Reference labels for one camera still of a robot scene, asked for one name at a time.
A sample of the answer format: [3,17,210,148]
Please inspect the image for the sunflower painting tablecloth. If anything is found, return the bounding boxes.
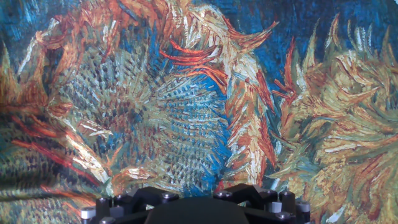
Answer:
[0,0,398,224]

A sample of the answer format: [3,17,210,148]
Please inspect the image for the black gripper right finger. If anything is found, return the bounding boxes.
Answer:
[213,183,312,224]

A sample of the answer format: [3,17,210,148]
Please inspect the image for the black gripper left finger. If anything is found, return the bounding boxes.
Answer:
[80,185,180,224]

